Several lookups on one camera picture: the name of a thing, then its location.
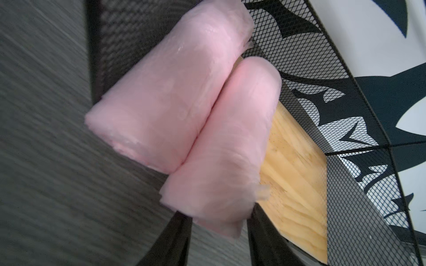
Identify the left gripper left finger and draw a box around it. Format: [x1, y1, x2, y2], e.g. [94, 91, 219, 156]
[136, 212, 193, 266]

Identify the wire and wood shelf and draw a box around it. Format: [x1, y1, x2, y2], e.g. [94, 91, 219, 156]
[84, 0, 426, 266]

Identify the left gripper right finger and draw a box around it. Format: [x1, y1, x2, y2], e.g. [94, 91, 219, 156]
[247, 203, 304, 266]

